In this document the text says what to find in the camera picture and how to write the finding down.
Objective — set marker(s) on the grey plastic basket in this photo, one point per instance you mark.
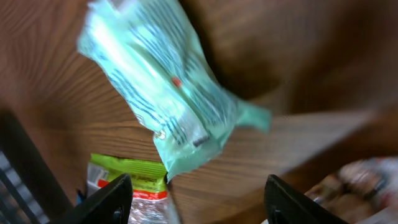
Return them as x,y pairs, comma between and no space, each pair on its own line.
34,172

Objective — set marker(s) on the blue snack bar wrapper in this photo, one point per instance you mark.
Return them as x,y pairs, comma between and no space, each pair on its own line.
81,196

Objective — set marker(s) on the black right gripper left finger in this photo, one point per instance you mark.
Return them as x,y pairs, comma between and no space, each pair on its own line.
110,204

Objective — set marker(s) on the green snack bag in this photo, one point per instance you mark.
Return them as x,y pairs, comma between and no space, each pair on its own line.
151,200

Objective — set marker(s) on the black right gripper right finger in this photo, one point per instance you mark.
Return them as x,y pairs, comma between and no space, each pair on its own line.
285,205

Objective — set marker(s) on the mint green snack packet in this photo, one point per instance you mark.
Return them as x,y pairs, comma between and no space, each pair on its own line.
151,54

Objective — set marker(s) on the beige cookie bag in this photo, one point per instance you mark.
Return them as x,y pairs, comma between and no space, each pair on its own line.
363,191

